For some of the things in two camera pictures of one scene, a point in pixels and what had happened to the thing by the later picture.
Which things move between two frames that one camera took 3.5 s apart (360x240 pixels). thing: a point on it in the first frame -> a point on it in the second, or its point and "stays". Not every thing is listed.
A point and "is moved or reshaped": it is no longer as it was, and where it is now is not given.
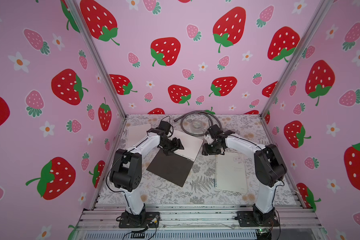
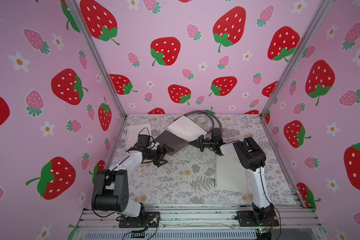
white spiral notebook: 229,172 stays
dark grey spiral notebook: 176,166 is moved or reshaped
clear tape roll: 197,124 -> 202,120
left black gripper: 177,145 -> 161,154
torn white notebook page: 136,133 stays
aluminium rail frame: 196,221 stays
